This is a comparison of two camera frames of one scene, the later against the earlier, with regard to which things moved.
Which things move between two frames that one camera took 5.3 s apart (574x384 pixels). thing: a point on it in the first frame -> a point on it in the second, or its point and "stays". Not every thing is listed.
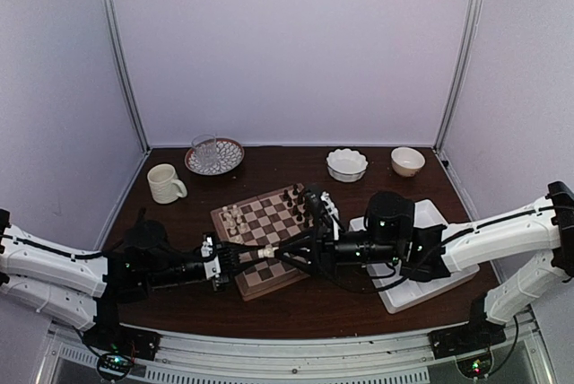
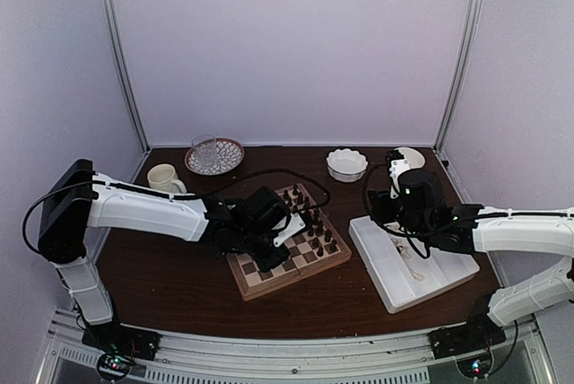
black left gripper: x=228 y=273 -> x=265 y=264
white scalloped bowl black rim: x=346 y=165 stays
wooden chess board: x=267 y=218 stays
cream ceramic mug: x=165 y=185 stays
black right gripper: x=320 y=247 -> x=379 y=204
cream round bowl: x=406 y=161 stays
